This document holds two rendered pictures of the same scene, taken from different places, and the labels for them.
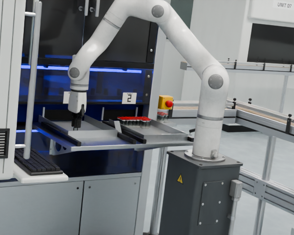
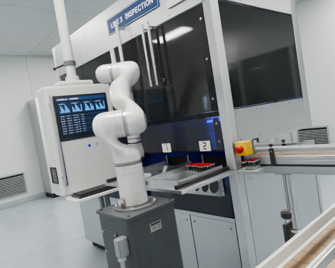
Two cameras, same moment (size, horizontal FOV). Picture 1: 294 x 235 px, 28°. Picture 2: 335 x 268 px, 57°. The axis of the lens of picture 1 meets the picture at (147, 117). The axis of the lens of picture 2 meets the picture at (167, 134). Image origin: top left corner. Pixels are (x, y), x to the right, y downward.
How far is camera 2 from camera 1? 312 cm
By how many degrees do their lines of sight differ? 83
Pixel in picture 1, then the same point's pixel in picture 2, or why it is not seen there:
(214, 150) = (122, 198)
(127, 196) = (227, 240)
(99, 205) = (205, 240)
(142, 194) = (241, 242)
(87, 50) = not seen: hidden behind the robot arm
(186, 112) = (295, 158)
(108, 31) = not seen: hidden behind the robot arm
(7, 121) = (55, 164)
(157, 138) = (154, 182)
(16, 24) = (45, 111)
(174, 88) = not seen: outside the picture
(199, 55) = (114, 103)
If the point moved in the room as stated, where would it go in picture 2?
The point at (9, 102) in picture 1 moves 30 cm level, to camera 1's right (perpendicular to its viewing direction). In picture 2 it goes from (52, 153) to (40, 158)
